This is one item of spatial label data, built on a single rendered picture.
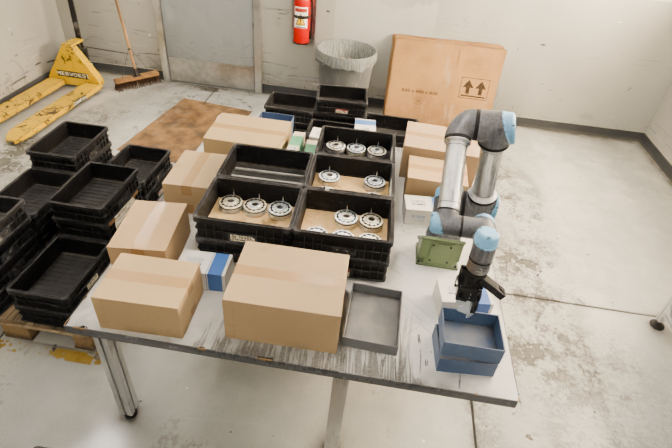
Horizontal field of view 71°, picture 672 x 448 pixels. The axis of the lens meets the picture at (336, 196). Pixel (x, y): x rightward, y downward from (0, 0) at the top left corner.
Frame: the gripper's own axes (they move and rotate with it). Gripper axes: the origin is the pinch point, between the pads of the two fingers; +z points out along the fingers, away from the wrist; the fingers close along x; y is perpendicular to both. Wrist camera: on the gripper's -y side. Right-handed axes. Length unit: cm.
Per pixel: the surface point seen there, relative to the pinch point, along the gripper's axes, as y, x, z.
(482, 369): -6.0, 13.0, 11.8
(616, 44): -156, -345, -40
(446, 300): 6.7, -10.1, 4.2
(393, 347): 24.9, 11.5, 10.7
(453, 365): 4.0, 14.1, 11.3
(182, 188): 126, -45, -5
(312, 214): 65, -43, -3
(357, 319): 38.8, -1.6, 13.6
